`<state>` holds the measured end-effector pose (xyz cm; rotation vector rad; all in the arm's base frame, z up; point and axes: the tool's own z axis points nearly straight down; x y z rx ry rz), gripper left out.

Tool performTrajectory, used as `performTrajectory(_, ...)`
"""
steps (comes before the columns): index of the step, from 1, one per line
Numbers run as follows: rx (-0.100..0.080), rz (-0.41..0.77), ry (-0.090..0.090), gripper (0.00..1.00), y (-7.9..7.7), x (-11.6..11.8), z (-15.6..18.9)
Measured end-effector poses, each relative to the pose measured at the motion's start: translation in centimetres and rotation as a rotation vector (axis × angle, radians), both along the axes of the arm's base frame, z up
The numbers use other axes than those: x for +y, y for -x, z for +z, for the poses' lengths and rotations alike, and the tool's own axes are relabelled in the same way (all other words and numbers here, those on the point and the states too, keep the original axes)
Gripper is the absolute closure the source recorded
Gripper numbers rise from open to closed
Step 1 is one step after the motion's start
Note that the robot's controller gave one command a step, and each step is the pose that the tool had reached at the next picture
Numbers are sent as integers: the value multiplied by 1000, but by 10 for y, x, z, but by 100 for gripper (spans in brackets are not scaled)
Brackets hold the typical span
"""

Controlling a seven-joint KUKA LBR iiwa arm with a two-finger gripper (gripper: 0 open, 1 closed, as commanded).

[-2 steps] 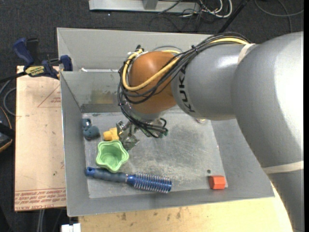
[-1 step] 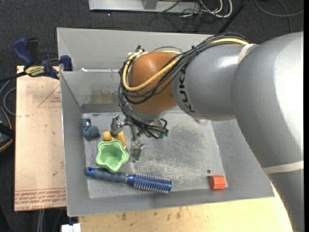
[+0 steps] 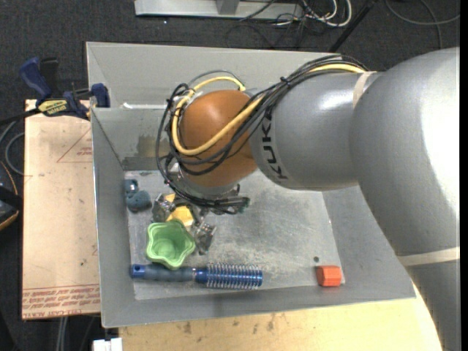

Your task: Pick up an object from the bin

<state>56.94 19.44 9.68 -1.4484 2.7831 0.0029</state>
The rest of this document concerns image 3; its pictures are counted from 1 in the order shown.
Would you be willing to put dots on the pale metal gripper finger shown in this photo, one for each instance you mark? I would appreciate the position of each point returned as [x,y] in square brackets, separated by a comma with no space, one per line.
[204,233]
[163,206]

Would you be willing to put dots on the yellow block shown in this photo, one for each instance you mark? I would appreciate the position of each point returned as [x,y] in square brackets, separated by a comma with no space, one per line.
[180,215]

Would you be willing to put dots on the dark teal lumpy toy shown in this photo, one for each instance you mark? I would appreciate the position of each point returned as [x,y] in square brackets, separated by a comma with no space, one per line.
[138,200]

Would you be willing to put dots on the green star-shaped cup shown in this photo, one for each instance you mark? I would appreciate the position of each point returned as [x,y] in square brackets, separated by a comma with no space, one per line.
[169,244]

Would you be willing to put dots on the blue hair brush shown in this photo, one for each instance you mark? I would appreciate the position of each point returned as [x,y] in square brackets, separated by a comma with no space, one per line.
[219,275]

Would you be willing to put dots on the grey metal bin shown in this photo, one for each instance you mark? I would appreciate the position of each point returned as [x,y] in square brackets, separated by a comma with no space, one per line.
[278,232]

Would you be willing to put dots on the brown cardboard board red print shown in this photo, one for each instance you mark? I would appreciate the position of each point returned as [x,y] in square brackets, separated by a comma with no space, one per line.
[58,210]

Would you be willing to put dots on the orange-red cube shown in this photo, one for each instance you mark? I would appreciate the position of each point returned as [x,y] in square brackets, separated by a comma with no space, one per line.
[328,275]

